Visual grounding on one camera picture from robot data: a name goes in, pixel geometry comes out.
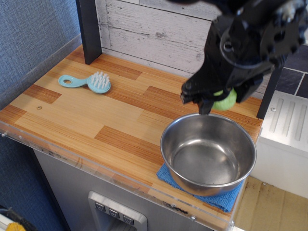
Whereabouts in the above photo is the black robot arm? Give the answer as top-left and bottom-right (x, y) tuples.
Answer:
(180, 0), (308, 115)

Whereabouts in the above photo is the green toy broccoli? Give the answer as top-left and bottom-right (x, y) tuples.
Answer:
(212, 89), (237, 111)

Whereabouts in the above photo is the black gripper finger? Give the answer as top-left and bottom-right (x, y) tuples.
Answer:
(234, 78), (263, 103)
(197, 98), (214, 115)

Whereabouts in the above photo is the black left frame post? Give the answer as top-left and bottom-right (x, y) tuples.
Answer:
(76, 0), (102, 64)

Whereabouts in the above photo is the grey cabinet with buttons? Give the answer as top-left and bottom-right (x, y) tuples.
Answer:
(34, 150), (210, 231)

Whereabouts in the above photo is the stainless steel pot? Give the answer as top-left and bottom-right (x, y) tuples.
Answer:
(160, 114), (257, 196)

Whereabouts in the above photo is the white ribbed box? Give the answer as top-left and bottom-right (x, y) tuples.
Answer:
(251, 91), (308, 198)

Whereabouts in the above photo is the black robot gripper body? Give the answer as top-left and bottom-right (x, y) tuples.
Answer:
(181, 13), (274, 103)

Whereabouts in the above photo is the yellow black object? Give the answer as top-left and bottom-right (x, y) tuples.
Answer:
(0, 207), (37, 231)

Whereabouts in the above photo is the light blue toy brush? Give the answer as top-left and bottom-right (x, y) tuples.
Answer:
(58, 71), (111, 94)

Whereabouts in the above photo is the blue cloth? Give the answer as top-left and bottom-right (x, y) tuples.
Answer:
(156, 164), (243, 213)

